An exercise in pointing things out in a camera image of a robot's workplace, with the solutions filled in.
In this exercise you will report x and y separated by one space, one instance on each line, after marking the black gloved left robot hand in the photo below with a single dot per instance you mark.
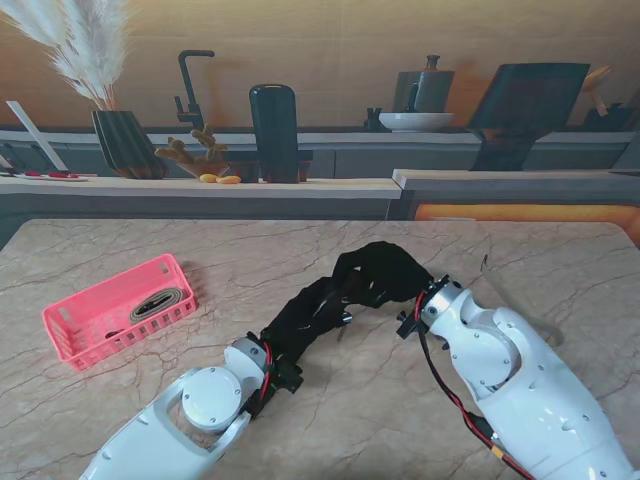
300 320

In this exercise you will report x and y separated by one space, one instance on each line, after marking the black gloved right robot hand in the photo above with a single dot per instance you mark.
395 272

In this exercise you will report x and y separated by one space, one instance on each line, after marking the beige braided belt black leather ends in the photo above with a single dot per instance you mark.
160 302

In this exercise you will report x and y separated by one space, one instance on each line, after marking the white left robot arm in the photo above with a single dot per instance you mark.
200 415

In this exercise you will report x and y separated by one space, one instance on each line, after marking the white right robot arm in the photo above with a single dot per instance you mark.
525 380

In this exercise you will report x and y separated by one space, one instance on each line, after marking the pink plastic storage basket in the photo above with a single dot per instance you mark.
85 325

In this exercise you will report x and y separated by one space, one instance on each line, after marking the grey counter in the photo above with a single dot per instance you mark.
500 182

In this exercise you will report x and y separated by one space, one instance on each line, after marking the small black holder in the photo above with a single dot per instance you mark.
372 122

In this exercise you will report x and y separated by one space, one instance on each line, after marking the white speckled bowl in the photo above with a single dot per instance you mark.
415 121

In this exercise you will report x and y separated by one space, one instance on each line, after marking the orange fruit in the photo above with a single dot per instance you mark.
229 180
208 178

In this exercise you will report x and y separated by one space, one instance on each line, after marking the cactus plant in bowl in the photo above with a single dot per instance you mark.
202 165

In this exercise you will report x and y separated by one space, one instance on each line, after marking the grey pot with lid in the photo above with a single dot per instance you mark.
430 92

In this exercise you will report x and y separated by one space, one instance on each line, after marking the tall dark canister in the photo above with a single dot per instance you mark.
274 130

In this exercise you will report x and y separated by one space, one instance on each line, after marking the dark ribbed vase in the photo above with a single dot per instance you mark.
125 145

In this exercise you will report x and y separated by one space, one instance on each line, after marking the black kitchen faucet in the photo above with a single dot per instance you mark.
189 85

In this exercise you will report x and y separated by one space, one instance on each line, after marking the dark utensil holder with utensils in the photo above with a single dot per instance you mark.
607 117

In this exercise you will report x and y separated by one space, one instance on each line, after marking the plate with red slices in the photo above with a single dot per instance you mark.
50 177

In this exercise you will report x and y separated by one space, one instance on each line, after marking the white leaning board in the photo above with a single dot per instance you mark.
35 132

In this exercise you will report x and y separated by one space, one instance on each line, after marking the white pampas grass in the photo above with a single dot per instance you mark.
90 55

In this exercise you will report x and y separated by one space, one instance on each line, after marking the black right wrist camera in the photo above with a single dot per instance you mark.
406 324

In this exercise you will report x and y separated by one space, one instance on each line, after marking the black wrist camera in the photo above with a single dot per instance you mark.
289 376
406 324

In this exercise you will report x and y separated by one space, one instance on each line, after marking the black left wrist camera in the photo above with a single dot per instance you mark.
289 376

